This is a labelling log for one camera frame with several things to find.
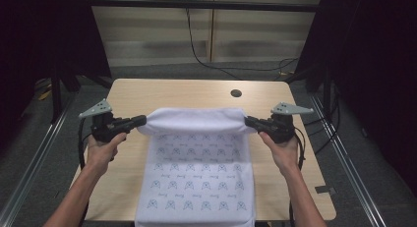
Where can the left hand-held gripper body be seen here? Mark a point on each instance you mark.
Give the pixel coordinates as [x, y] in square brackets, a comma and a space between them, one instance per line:
[105, 128]

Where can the person's left hand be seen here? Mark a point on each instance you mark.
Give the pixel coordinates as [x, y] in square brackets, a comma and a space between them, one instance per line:
[100, 153]

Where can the metal floor rail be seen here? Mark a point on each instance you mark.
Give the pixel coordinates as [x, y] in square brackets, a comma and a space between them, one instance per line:
[350, 168]
[29, 178]

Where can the dark curtain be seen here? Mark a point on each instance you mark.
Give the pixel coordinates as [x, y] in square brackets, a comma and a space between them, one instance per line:
[377, 73]
[39, 40]

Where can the person's right hand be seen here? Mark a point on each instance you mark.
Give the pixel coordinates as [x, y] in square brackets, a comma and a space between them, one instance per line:
[283, 155]

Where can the black horizontal frame bar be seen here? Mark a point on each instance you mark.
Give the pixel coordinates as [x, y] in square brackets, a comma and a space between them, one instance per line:
[203, 5]

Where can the lavender printed towel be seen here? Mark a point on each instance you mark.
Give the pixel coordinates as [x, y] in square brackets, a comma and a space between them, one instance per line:
[196, 174]

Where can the black metal stand post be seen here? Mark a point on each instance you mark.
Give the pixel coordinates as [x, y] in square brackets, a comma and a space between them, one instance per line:
[56, 99]

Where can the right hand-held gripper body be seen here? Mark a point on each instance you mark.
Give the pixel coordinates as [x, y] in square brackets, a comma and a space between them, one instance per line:
[282, 127]

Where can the grey tape strip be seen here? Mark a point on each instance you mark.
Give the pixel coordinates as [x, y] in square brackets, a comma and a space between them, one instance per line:
[325, 189]

